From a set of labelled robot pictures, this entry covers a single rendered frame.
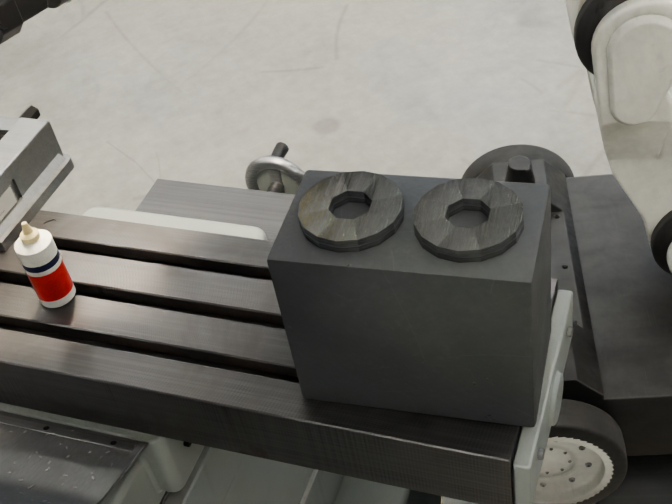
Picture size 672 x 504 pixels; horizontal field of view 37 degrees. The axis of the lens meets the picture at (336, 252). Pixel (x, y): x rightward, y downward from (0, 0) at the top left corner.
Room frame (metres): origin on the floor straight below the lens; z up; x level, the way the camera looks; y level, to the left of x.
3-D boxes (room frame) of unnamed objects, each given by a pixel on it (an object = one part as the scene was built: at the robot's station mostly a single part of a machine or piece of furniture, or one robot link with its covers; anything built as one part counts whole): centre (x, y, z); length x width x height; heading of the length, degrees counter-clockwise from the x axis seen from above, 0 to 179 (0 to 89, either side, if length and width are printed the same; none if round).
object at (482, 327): (0.64, -0.07, 1.00); 0.22 x 0.12 x 0.20; 67
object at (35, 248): (0.84, 0.31, 0.96); 0.04 x 0.04 x 0.11
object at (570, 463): (0.78, -0.22, 0.50); 0.20 x 0.05 x 0.20; 79
